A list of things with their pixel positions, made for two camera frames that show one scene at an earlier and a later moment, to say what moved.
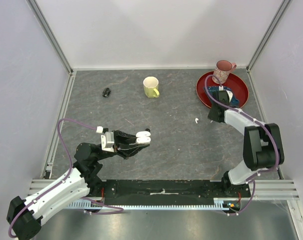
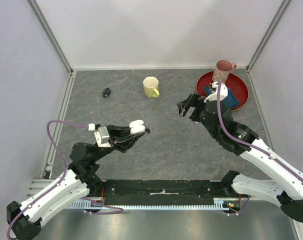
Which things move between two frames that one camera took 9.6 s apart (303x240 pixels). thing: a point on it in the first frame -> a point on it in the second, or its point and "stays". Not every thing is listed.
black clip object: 106,92 stays
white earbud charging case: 142,137 -> 137,126
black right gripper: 210,115 -> 193,100
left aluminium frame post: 50,33 stays
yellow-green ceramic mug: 151,87 stays
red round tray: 238,84 stays
